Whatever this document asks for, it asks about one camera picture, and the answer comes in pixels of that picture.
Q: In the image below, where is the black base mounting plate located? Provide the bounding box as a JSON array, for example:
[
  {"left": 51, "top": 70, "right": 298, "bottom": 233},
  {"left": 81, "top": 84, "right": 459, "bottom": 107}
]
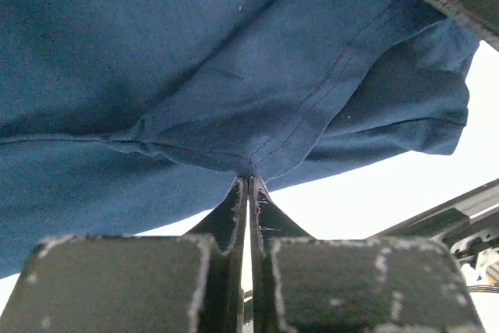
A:
[{"left": 378, "top": 179, "right": 498, "bottom": 270}]

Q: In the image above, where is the navy blue t-shirt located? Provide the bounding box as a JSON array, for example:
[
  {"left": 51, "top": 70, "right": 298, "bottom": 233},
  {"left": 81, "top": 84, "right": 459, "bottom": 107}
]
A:
[{"left": 1, "top": 0, "right": 480, "bottom": 277}]

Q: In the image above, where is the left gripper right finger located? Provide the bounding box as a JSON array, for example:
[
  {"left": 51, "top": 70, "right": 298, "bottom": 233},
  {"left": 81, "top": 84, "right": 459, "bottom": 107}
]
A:
[{"left": 249, "top": 177, "right": 483, "bottom": 332}]

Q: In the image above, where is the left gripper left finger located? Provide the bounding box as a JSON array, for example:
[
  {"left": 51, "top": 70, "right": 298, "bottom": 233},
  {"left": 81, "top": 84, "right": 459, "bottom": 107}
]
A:
[{"left": 1, "top": 178, "right": 248, "bottom": 332}]

